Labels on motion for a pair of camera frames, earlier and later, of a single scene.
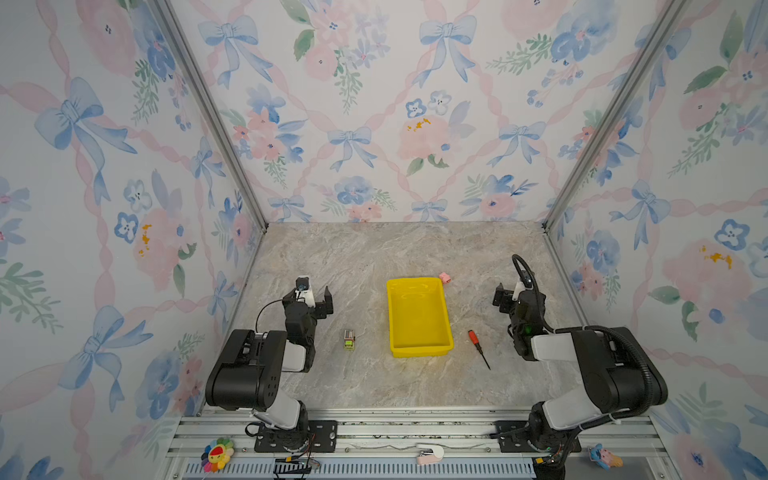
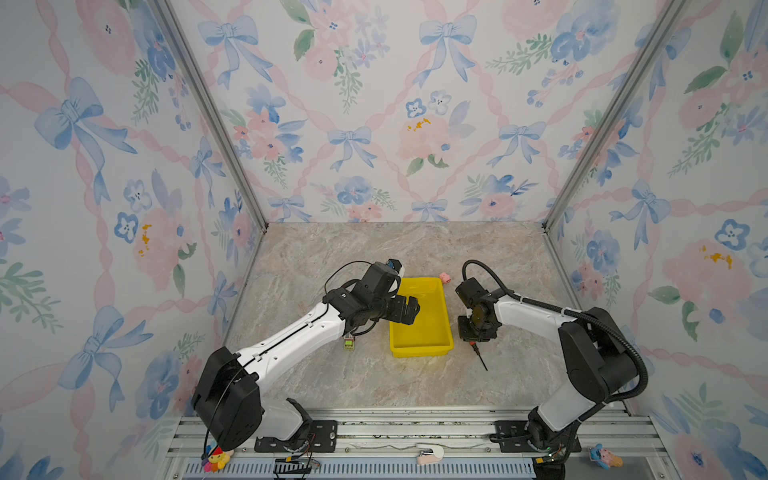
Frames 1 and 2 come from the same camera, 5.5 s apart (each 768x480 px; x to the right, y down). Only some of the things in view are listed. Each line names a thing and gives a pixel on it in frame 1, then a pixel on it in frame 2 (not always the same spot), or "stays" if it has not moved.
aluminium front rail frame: (426, 444) stays
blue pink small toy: (604, 457) stays
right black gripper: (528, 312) to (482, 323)
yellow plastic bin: (419, 325) stays
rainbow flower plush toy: (217, 454) stays
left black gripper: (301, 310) to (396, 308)
